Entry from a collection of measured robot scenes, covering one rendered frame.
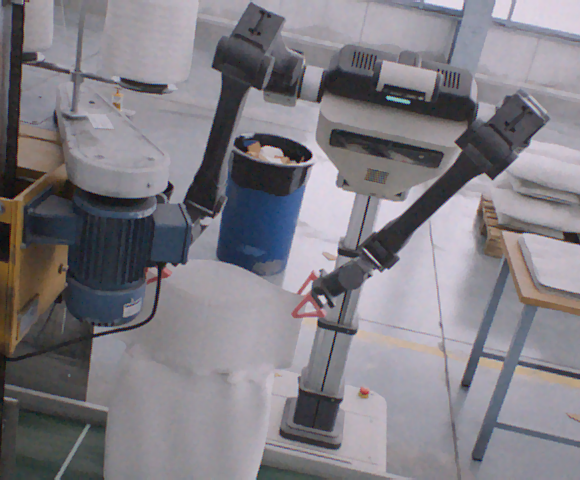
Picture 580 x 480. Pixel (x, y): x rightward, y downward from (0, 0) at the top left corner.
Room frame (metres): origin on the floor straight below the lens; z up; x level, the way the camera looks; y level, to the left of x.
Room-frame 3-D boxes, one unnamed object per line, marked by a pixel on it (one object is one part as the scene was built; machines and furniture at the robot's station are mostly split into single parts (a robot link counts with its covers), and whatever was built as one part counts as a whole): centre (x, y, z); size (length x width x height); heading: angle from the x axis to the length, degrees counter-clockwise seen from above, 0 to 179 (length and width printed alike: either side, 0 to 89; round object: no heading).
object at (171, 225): (1.39, 0.23, 1.25); 0.10 x 0.08 x 0.12; 23
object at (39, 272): (1.39, 0.57, 1.18); 0.34 x 0.25 x 0.31; 178
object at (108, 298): (1.35, 0.33, 1.21); 0.15 x 0.15 x 0.25
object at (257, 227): (3.97, 0.18, 0.32); 0.51 x 0.48 x 0.65; 178
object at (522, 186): (5.12, -1.53, 0.44); 0.66 x 0.43 x 0.13; 178
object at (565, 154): (5.30, -1.59, 0.56); 0.66 x 0.42 x 0.13; 82
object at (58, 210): (1.32, 0.41, 1.27); 0.12 x 0.09 x 0.09; 178
